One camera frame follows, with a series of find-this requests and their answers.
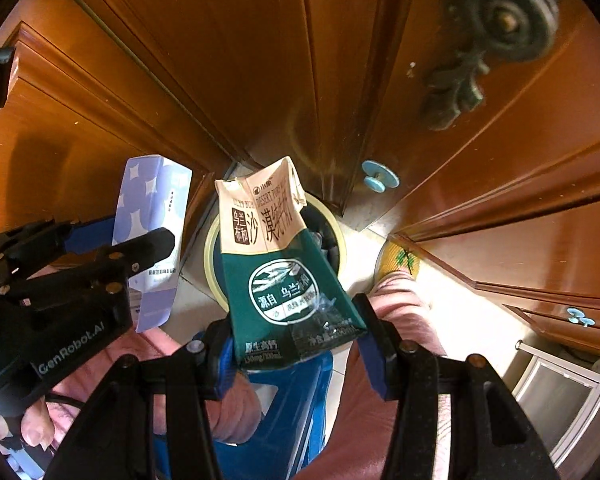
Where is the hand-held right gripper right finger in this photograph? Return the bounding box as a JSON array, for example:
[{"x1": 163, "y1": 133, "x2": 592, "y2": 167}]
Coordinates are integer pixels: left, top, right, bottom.
[{"x1": 352, "y1": 292, "x2": 556, "y2": 480}]

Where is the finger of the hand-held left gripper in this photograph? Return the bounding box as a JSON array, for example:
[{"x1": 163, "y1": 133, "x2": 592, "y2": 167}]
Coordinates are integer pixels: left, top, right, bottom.
[
  {"x1": 0, "y1": 216, "x2": 116, "y2": 283},
  {"x1": 94, "y1": 226, "x2": 176, "y2": 292}
]

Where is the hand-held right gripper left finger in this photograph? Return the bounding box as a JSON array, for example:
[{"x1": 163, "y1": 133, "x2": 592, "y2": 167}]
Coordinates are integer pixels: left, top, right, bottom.
[{"x1": 42, "y1": 317, "x2": 238, "y2": 480}]

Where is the purple and white box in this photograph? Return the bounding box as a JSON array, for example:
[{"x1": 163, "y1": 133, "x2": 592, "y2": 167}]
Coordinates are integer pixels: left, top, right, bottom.
[{"x1": 112, "y1": 155, "x2": 193, "y2": 333}]

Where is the round trash bin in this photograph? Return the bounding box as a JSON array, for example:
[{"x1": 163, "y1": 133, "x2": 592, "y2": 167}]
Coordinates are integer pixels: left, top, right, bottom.
[{"x1": 203, "y1": 195, "x2": 348, "y2": 313}]

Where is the green milk carton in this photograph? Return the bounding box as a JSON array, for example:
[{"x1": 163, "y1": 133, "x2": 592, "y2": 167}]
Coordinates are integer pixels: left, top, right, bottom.
[{"x1": 215, "y1": 156, "x2": 368, "y2": 372}]

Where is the person's left forearm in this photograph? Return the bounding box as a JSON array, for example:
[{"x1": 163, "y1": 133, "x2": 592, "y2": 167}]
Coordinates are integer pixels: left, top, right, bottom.
[{"x1": 0, "y1": 435, "x2": 51, "y2": 478}]

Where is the person's left hand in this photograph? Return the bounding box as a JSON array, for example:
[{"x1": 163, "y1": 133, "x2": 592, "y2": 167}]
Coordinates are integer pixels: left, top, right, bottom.
[{"x1": 0, "y1": 394, "x2": 57, "y2": 450}]

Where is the person's left leg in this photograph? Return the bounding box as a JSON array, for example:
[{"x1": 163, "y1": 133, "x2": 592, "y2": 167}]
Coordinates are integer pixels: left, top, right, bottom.
[{"x1": 45, "y1": 330, "x2": 263, "y2": 480}]

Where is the person's leg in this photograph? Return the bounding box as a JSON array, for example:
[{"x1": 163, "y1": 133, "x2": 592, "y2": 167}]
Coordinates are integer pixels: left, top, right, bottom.
[
  {"x1": 45, "y1": 330, "x2": 263, "y2": 480},
  {"x1": 300, "y1": 275, "x2": 453, "y2": 480}
]

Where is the person's right leg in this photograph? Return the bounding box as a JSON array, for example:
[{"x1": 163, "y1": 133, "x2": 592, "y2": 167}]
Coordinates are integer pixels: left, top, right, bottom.
[{"x1": 300, "y1": 275, "x2": 453, "y2": 480}]

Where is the blue plastic object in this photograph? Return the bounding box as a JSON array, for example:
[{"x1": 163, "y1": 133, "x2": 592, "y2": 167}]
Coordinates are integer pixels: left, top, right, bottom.
[{"x1": 215, "y1": 350, "x2": 331, "y2": 480}]

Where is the yellow slipper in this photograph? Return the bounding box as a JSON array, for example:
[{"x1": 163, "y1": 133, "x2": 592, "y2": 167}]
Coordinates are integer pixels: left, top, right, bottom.
[{"x1": 375, "y1": 240, "x2": 423, "y2": 291}]

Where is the wooden cabinet door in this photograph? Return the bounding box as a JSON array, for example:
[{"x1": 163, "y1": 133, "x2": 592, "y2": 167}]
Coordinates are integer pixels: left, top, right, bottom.
[
  {"x1": 0, "y1": 0, "x2": 301, "y2": 251},
  {"x1": 390, "y1": 125, "x2": 600, "y2": 356}
]

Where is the grey metal cabinet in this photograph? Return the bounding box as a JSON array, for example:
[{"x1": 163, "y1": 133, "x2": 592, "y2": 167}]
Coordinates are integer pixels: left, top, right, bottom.
[{"x1": 511, "y1": 340, "x2": 600, "y2": 468}]

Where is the blue suction knob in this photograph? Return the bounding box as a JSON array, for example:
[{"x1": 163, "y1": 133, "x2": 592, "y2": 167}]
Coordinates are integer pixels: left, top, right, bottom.
[
  {"x1": 361, "y1": 160, "x2": 400, "y2": 194},
  {"x1": 566, "y1": 307, "x2": 597, "y2": 328}
]

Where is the ornate metal door handle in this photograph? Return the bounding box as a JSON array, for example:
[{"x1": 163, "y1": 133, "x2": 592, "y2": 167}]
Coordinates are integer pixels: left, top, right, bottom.
[{"x1": 419, "y1": 0, "x2": 567, "y2": 132}]

